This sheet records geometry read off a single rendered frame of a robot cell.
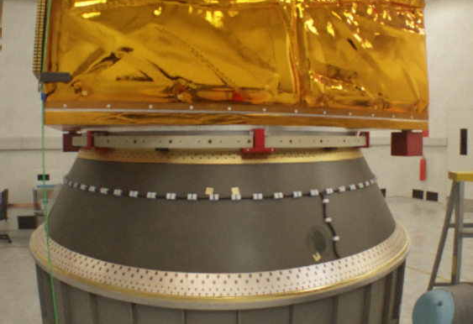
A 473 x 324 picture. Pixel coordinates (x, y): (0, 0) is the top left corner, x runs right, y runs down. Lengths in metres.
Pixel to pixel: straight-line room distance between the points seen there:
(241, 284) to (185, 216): 0.32
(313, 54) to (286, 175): 0.54
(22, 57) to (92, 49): 5.68
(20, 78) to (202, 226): 5.87
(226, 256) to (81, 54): 0.87
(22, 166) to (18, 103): 1.09
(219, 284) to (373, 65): 1.24
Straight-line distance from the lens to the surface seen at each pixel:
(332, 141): 1.62
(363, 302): 1.63
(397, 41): 2.05
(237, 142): 1.41
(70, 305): 1.69
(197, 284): 1.31
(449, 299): 0.91
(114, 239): 1.47
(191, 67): 1.37
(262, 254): 1.35
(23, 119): 6.84
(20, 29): 7.11
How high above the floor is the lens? 1.71
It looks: 2 degrees down
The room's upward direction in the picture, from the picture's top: straight up
